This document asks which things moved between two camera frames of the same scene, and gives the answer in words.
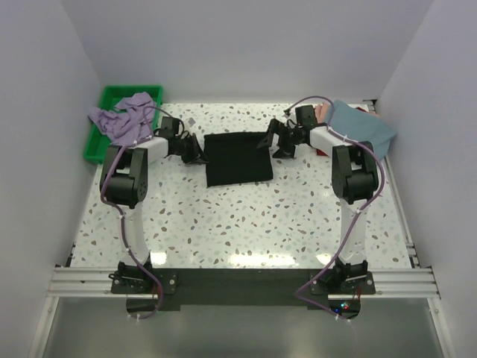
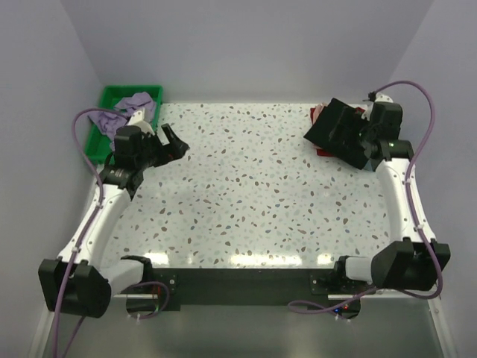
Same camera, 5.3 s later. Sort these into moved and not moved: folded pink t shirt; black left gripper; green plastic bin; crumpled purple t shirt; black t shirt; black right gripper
Moved: black left gripper; black t shirt; black right gripper
Not moved: folded pink t shirt; green plastic bin; crumpled purple t shirt
